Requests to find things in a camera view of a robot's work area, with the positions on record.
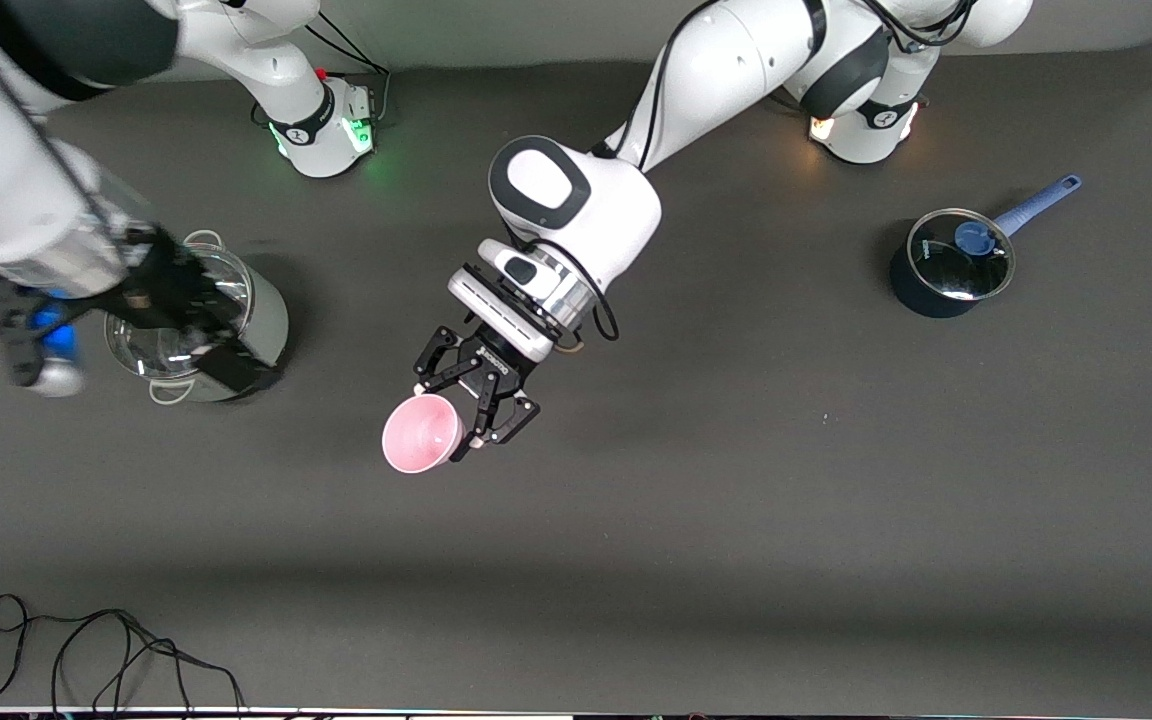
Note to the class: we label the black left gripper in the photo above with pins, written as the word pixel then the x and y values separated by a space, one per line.
pixel 489 367

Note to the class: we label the glass lid with blue knob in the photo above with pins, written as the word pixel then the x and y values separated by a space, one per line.
pixel 946 270

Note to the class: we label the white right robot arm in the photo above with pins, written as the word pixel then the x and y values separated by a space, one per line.
pixel 316 140

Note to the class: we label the glass lid with tan knob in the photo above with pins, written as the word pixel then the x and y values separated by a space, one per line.
pixel 146 355

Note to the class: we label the dark grey table mat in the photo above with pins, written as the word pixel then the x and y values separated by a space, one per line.
pixel 576 550

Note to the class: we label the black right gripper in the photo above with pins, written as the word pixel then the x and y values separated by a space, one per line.
pixel 162 283

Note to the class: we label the dark blue saucepan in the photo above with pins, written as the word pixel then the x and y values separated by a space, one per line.
pixel 911 298

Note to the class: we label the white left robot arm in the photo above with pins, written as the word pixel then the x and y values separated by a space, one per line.
pixel 616 215

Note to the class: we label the pink plastic cup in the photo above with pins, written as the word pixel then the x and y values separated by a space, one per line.
pixel 421 435

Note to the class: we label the grey green stockpot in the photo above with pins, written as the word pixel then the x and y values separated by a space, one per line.
pixel 271 310

